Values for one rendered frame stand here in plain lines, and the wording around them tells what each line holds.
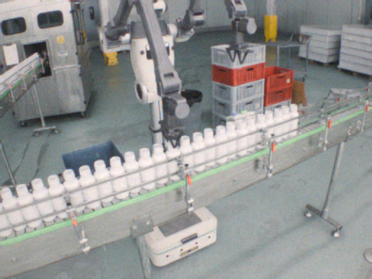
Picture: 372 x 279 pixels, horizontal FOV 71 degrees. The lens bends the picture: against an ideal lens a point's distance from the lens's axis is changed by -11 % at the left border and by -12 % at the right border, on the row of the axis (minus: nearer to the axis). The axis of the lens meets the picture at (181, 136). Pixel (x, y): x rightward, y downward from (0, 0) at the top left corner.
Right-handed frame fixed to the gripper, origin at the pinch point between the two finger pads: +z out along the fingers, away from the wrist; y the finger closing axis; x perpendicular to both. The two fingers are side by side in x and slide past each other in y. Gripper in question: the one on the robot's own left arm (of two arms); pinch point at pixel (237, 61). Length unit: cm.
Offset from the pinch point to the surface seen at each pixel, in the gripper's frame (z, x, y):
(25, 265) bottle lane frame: 54, 114, -22
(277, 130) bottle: 32.8, -12.4, -18.3
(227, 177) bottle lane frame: 46, 21, -21
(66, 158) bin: 48, 84, 43
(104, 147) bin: 48, 61, 43
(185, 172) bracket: 31, 46, -27
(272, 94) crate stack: 101, -205, 171
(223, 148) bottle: 32.0, 22.1, -19.1
